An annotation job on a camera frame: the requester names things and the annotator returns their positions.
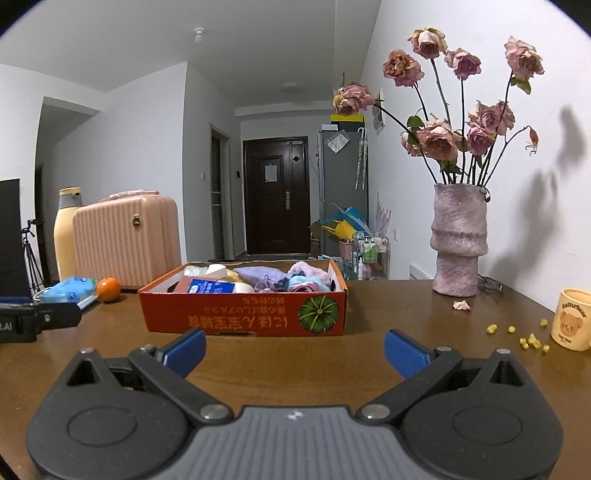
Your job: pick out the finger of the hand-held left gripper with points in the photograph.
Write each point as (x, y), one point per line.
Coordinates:
(60, 316)

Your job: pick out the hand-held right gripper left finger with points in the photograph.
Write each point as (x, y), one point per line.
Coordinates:
(184, 353)

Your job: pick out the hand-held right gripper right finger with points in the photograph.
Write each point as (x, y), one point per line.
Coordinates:
(406, 353)

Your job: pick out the orange printed cardboard box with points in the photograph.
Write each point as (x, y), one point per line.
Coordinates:
(240, 318)

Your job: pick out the white plastic bag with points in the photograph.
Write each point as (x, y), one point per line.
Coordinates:
(216, 270)

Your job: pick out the orange fruit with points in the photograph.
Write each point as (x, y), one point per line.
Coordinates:
(108, 290)

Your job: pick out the blue tissue pack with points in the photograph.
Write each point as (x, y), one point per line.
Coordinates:
(212, 287)

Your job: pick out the fallen pink petal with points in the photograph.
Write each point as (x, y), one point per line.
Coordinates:
(461, 305)

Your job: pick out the tall yellow bottle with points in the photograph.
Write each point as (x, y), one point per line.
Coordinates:
(64, 240)

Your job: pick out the black tripod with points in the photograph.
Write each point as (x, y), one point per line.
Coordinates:
(29, 227)

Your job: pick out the black monitor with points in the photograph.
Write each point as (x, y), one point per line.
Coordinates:
(11, 230)

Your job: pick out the pink ribbed suitcase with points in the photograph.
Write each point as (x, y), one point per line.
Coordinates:
(129, 240)

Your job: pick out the pink plastic bin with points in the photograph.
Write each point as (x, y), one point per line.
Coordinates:
(346, 249)

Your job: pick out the pink textured vase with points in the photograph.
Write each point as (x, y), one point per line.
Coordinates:
(459, 244)

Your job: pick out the scattered yellow crumbs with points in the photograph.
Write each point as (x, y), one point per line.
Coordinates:
(531, 342)

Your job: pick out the pink fluffy cloth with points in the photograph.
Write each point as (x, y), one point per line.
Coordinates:
(314, 268)

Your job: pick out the light blue fluffy towel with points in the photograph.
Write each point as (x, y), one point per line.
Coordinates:
(302, 279)

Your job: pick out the pink folded clothes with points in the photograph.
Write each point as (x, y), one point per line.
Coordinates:
(124, 195)

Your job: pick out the pile of blue yellow bags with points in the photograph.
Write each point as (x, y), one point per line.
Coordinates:
(346, 224)

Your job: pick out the brown cardboard box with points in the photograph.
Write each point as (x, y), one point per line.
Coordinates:
(316, 240)

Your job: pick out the interior glass door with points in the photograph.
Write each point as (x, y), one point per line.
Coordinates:
(220, 194)

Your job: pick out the dark brown entrance door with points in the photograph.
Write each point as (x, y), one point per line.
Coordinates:
(277, 217)

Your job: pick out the cream bear mug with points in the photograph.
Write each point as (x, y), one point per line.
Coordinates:
(570, 323)

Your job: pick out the grey refrigerator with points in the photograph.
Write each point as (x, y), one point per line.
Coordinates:
(341, 184)

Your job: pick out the white folded umbrella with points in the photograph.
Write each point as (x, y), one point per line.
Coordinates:
(365, 161)
(358, 161)

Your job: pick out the white paper notice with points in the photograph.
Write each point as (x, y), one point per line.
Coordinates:
(270, 172)

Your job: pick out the bunch of dried pink roses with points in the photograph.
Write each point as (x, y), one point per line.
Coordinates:
(438, 138)

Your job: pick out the clear plastic sleeve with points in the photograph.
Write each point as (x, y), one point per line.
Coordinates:
(337, 143)

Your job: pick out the yellow flat box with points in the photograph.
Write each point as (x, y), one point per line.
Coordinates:
(348, 118)

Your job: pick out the ceiling sprinkler head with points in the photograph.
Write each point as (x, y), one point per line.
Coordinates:
(199, 35)

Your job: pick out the white wall panel box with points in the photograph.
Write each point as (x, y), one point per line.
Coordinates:
(379, 120)

